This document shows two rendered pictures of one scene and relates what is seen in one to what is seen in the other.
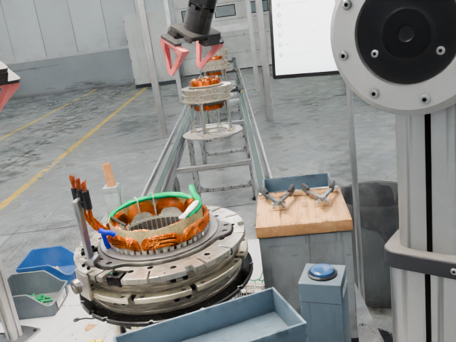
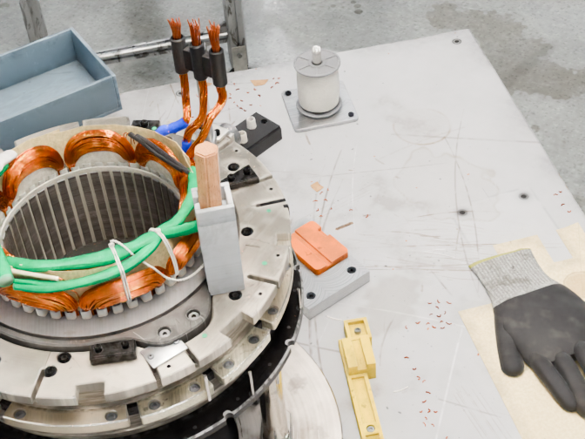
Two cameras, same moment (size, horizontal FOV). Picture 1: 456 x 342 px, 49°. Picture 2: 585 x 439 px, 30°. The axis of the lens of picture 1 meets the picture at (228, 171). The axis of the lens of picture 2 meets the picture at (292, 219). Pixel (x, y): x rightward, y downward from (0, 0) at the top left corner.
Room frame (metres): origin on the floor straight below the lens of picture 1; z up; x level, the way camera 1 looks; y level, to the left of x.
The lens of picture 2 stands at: (1.52, 0.17, 1.72)
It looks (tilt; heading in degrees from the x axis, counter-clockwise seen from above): 44 degrees down; 168
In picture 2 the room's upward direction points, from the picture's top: 5 degrees counter-clockwise
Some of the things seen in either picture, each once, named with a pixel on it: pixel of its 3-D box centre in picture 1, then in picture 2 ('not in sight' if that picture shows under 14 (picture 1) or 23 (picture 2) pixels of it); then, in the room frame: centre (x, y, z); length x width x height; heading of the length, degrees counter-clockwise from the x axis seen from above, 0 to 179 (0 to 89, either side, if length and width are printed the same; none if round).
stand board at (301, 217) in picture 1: (300, 210); not in sight; (1.00, -0.14, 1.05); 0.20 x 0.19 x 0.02; 173
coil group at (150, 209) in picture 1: (140, 212); not in sight; (0.93, 0.18, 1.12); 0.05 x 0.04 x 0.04; 83
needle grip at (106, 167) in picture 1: (109, 177); (208, 180); (0.94, 0.23, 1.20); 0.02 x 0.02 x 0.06
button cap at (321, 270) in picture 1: (321, 270); not in sight; (0.75, -0.14, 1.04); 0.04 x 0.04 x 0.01
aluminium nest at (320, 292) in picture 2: not in sight; (306, 264); (0.67, 0.36, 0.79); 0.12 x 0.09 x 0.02; 23
